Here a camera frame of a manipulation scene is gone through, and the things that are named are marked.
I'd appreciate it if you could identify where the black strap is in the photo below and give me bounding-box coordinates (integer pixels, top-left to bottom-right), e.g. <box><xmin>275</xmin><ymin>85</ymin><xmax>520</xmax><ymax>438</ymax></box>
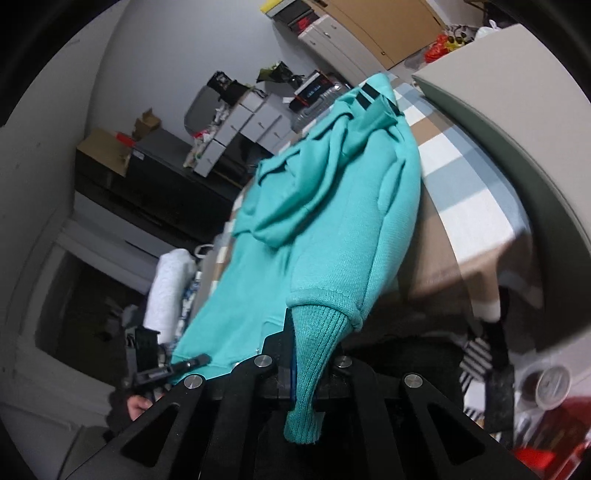
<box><xmin>482</xmin><ymin>318</ymin><xmax>515</xmax><ymax>435</ymax></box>

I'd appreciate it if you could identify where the grey rounded panel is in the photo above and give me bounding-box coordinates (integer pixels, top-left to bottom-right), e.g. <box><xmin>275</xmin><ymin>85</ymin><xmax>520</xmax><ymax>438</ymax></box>
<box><xmin>185</xmin><ymin>88</ymin><xmax>218</xmax><ymax>134</ymax></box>

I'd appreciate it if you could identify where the beige blue checked blanket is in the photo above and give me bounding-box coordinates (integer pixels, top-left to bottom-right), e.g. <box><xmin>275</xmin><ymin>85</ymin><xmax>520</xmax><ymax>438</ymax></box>
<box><xmin>203</xmin><ymin>78</ymin><xmax>546</xmax><ymax>324</ymax></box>

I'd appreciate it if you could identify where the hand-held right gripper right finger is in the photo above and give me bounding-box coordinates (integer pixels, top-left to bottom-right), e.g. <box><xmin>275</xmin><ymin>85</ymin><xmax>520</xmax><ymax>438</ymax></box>
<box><xmin>314</xmin><ymin>351</ymin><xmax>541</xmax><ymax>480</ymax></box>

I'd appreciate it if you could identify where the black shoe box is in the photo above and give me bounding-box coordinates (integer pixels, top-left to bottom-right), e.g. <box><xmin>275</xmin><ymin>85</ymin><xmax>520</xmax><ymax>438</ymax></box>
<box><xmin>272</xmin><ymin>0</ymin><xmax>324</xmax><ymax>31</ymax></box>

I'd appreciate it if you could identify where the black cabinet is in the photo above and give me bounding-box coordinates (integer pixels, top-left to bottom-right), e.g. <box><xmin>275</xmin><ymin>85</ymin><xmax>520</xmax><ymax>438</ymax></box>
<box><xmin>74</xmin><ymin>127</ymin><xmax>259</xmax><ymax>241</ymax></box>

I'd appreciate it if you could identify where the black white striped cloth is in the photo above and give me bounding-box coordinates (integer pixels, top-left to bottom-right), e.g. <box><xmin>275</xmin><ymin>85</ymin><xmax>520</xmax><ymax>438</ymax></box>
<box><xmin>459</xmin><ymin>339</ymin><xmax>495</xmax><ymax>388</ymax></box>

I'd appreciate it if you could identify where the white plastic bag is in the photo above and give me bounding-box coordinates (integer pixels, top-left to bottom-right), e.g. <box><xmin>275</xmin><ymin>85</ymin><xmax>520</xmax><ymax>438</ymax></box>
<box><xmin>475</xmin><ymin>18</ymin><xmax>502</xmax><ymax>40</ymax></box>

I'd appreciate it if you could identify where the silver suitcase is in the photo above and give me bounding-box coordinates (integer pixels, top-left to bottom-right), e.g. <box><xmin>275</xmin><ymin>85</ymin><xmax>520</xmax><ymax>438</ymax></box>
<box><xmin>291</xmin><ymin>83</ymin><xmax>352</xmax><ymax>134</ymax></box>

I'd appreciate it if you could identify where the small black bag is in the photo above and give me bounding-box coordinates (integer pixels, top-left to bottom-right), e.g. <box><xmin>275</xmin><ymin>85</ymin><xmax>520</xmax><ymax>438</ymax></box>
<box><xmin>205</xmin><ymin>69</ymin><xmax>245</xmax><ymax>104</ymax></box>

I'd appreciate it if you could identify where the wooden door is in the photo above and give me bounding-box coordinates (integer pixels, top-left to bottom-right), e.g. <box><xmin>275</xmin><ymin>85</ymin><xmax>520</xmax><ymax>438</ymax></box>
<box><xmin>318</xmin><ymin>0</ymin><xmax>446</xmax><ymax>70</ymax></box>

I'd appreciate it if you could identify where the teal hoodie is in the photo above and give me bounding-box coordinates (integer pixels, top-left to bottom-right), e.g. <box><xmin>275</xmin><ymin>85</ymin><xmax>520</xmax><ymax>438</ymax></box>
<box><xmin>171</xmin><ymin>71</ymin><xmax>423</xmax><ymax>446</ymax></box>

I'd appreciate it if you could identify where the red plastic bag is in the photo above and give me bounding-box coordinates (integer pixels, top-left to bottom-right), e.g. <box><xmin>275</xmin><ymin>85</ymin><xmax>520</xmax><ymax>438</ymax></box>
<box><xmin>425</xmin><ymin>34</ymin><xmax>462</xmax><ymax>61</ymax></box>

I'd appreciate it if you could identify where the white drawer cabinet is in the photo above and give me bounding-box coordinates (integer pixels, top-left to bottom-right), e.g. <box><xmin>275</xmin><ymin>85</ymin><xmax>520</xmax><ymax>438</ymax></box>
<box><xmin>191</xmin><ymin>90</ymin><xmax>296</xmax><ymax>178</ymax></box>

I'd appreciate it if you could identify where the colourful cloth clutter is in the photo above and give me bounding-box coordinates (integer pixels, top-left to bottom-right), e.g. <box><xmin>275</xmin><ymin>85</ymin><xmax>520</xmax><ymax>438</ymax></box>
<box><xmin>185</xmin><ymin>104</ymin><xmax>232</xmax><ymax>169</ymax></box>

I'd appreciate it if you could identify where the person's left hand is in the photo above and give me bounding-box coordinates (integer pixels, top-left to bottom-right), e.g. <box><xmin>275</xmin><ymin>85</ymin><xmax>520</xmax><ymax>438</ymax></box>
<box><xmin>127</xmin><ymin>397</ymin><xmax>155</xmax><ymax>423</ymax></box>

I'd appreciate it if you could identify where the blue patterned cloth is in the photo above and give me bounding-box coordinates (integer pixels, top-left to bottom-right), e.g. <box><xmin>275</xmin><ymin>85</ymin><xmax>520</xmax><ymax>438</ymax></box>
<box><xmin>175</xmin><ymin>272</ymin><xmax>204</xmax><ymax>337</ymax></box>

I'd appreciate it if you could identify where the red container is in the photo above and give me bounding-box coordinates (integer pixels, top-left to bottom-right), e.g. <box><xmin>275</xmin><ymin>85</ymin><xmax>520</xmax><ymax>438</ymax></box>
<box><xmin>512</xmin><ymin>397</ymin><xmax>591</xmax><ymax>472</ymax></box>

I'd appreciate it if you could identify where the small open cardboard box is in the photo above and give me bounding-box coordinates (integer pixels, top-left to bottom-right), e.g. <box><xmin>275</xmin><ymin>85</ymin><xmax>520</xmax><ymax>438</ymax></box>
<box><xmin>134</xmin><ymin>108</ymin><xmax>162</xmax><ymax>139</ymax></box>

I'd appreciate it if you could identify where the green black bag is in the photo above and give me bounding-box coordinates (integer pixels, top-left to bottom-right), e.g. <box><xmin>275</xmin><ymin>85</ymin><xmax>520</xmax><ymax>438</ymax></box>
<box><xmin>256</xmin><ymin>62</ymin><xmax>296</xmax><ymax>86</ymax></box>

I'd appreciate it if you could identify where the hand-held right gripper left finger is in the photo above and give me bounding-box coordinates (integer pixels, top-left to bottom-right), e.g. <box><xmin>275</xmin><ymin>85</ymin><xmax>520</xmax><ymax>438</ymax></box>
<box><xmin>60</xmin><ymin>307</ymin><xmax>298</xmax><ymax>480</ymax></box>

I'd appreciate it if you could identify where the grey sofa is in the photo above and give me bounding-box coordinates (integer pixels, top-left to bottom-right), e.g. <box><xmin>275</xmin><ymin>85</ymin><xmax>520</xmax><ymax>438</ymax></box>
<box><xmin>411</xmin><ymin>23</ymin><xmax>591</xmax><ymax>352</ymax></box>

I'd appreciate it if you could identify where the black red box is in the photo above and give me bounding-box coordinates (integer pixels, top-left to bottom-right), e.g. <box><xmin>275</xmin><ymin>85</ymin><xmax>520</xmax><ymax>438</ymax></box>
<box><xmin>293</xmin><ymin>71</ymin><xmax>333</xmax><ymax>112</ymax></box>

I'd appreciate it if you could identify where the large cardboard box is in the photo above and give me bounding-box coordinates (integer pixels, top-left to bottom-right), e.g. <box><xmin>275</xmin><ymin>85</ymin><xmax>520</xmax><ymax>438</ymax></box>
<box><xmin>76</xmin><ymin>127</ymin><xmax>134</xmax><ymax>176</ymax></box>

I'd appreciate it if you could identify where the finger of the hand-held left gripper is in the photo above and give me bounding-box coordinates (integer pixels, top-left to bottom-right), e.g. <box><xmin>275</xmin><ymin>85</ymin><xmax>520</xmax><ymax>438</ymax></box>
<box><xmin>168</xmin><ymin>354</ymin><xmax>212</xmax><ymax>376</ymax></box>

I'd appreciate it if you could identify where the white fluffy blanket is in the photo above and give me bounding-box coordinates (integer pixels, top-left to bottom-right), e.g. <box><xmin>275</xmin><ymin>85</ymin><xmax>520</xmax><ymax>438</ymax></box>
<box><xmin>142</xmin><ymin>249</ymin><xmax>197</xmax><ymax>347</ymax></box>

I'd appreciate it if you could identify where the white plastic drawer unit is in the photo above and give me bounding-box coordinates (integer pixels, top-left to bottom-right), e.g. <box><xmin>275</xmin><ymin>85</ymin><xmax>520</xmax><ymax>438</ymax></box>
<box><xmin>298</xmin><ymin>14</ymin><xmax>384</xmax><ymax>81</ymax></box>

